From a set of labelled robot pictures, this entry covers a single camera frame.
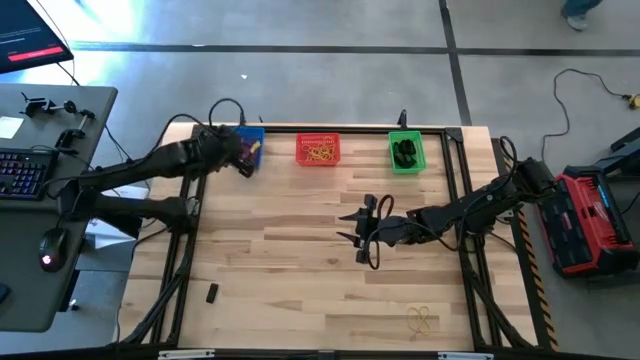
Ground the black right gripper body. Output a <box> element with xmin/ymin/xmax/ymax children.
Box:
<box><xmin>374</xmin><ymin>215</ymin><xmax>414</xmax><ymax>247</ymax></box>

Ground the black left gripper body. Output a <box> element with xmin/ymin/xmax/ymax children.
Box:
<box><xmin>217</xmin><ymin>128</ymin><xmax>247</xmax><ymax>169</ymax></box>

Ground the blue plastic basket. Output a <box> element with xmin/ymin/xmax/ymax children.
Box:
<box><xmin>226</xmin><ymin>126</ymin><xmax>265</xmax><ymax>171</ymax></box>

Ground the red plastic basket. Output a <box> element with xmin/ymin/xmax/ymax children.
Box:
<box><xmin>294</xmin><ymin>132</ymin><xmax>342</xmax><ymax>168</ymax></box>

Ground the green plastic basket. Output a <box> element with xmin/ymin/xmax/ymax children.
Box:
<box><xmin>388</xmin><ymin>130</ymin><xmax>427</xmax><ymax>176</ymax></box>

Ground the white paper sheet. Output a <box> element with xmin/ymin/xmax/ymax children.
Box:
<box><xmin>84</xmin><ymin>184</ymin><xmax>151</xmax><ymax>251</ymax></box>

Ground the black yellow hazard strip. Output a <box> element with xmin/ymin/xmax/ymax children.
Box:
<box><xmin>492</xmin><ymin>138</ymin><xmax>560</xmax><ymax>351</ymax></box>

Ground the black desk clamp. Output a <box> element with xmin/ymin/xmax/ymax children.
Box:
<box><xmin>19</xmin><ymin>92</ymin><xmax>79</xmax><ymax>119</ymax></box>
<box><xmin>53</xmin><ymin>109</ymin><xmax>96</xmax><ymax>151</ymax></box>

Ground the red black tool case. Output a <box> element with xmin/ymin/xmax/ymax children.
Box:
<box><xmin>532</xmin><ymin>164</ymin><xmax>640</xmax><ymax>279</ymax></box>

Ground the black computer mouse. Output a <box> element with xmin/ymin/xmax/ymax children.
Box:
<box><xmin>37</xmin><ymin>228</ymin><xmax>69</xmax><ymax>275</ymax></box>

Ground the backlit black keyboard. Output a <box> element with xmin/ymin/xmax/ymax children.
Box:
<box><xmin>0</xmin><ymin>148</ymin><xmax>60</xmax><ymax>202</ymax></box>

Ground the white sticky note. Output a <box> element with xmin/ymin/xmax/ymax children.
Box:
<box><xmin>0</xmin><ymin>115</ymin><xmax>25</xmax><ymax>140</ymax></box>

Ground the black computer monitor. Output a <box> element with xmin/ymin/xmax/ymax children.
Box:
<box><xmin>0</xmin><ymin>0</ymin><xmax>75</xmax><ymax>75</ymax></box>

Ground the black metal stand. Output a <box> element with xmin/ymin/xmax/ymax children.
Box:
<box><xmin>592</xmin><ymin>124</ymin><xmax>640</xmax><ymax>176</ymax></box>

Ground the grey desk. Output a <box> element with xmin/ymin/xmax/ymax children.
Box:
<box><xmin>0</xmin><ymin>83</ymin><xmax>142</xmax><ymax>334</ymax></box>

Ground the person's foot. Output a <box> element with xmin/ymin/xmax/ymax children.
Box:
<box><xmin>559</xmin><ymin>0</ymin><xmax>604</xmax><ymax>32</ymax></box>

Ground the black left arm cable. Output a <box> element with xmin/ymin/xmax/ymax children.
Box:
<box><xmin>149</xmin><ymin>97</ymin><xmax>247</xmax><ymax>156</ymax></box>

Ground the black aluminium table frame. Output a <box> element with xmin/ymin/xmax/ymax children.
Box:
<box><xmin>112</xmin><ymin>123</ymin><xmax>541</xmax><ymax>351</ymax></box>

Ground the white metal bracket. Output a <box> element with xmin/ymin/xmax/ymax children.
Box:
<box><xmin>157</xmin><ymin>349</ymin><xmax>216</xmax><ymax>360</ymax></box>
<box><xmin>437</xmin><ymin>351</ymin><xmax>495</xmax><ymax>360</ymax></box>

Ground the black floor cable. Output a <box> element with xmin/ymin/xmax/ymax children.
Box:
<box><xmin>541</xmin><ymin>67</ymin><xmax>631</xmax><ymax>179</ymax></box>

